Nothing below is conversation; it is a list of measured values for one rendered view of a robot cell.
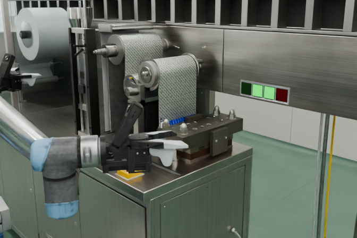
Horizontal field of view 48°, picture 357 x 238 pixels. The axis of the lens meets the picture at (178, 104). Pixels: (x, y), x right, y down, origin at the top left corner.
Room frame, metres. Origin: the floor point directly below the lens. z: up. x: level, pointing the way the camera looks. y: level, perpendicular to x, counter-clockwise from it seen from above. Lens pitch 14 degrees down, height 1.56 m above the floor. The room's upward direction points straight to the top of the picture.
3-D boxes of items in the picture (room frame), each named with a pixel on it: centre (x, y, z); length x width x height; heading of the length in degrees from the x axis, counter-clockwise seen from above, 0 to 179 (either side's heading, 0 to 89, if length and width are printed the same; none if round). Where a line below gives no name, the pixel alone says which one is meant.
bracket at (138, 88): (1.72, 0.19, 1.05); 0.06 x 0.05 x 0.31; 134
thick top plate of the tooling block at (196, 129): (1.71, -0.10, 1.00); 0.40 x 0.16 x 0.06; 134
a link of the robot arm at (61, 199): (0.88, 0.28, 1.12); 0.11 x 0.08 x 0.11; 11
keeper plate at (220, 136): (1.65, -0.18, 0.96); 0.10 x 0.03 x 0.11; 134
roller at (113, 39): (2.00, 0.22, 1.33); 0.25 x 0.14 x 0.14; 134
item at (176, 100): (1.77, 0.00, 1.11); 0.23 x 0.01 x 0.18; 134
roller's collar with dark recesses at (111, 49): (1.89, 0.33, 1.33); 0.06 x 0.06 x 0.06; 44
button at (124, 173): (1.45, 0.19, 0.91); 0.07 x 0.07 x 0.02; 44
